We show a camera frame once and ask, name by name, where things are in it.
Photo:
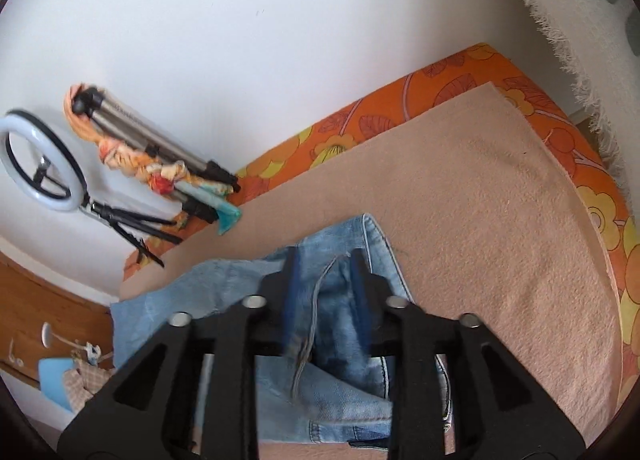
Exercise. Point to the light blue cloth item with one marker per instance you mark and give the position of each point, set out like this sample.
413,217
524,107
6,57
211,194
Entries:
50,375

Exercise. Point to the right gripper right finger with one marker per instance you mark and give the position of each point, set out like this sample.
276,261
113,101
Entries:
370,291

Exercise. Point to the wooden cabinet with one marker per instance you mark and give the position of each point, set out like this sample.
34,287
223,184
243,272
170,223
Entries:
27,303

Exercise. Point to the white ring light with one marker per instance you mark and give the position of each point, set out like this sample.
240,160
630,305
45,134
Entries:
40,164

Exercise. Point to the orange floral scarf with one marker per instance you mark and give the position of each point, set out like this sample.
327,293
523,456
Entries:
150,165

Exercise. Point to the black mini tripod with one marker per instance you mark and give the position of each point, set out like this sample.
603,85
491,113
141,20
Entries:
122,222

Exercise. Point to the beige blanket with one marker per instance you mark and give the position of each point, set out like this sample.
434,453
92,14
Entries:
481,218

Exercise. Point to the green patterned white pillow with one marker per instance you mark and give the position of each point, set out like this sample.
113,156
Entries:
598,42

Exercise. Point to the light blue denim pants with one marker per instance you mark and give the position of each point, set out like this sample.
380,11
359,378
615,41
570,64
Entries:
324,389

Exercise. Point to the silver folded tripod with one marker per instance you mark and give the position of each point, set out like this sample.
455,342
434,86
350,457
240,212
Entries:
150,140

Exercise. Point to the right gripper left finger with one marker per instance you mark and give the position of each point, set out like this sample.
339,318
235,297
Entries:
281,290

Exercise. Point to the orange floral bed sheet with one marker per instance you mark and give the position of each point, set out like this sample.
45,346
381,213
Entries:
411,96

